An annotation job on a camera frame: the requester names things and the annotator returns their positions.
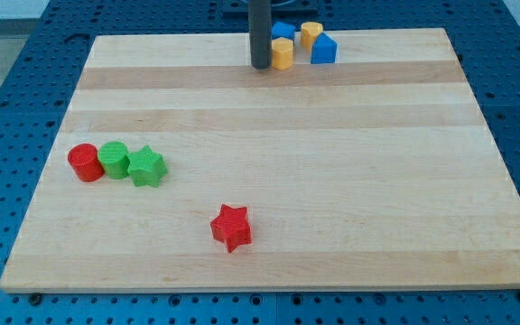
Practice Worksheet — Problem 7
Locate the blue triangle block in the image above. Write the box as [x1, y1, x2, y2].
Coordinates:
[311, 32, 338, 64]

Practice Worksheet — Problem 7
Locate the red star block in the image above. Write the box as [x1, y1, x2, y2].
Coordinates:
[210, 204, 252, 253]

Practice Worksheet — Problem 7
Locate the green star block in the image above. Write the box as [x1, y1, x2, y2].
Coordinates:
[127, 145, 168, 188]

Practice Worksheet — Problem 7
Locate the wooden board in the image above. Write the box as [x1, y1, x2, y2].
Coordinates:
[0, 28, 520, 293]

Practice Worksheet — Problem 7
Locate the yellow hexagon block front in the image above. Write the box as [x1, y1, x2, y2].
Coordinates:
[271, 37, 294, 70]

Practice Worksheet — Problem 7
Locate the yellow hexagon block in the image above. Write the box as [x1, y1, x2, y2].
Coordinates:
[271, 37, 294, 70]
[301, 22, 323, 52]

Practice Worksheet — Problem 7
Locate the blue cube block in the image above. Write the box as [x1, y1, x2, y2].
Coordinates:
[271, 22, 295, 41]

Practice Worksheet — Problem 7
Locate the yellow hexagon block rear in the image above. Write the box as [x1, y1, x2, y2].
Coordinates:
[301, 22, 323, 52]

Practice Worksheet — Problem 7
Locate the green cylinder block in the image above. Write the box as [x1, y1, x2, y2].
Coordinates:
[97, 141, 130, 180]

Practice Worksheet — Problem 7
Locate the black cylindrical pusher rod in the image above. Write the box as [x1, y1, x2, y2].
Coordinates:
[247, 0, 272, 70]

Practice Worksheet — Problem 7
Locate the red cylinder block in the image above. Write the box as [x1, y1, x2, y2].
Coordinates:
[68, 143, 105, 182]

